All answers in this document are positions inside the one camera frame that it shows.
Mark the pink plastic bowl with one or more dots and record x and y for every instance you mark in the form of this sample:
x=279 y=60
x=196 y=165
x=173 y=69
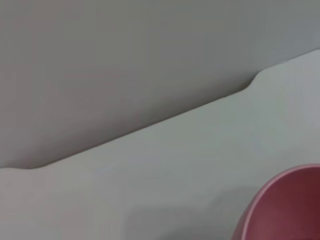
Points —
x=287 y=207

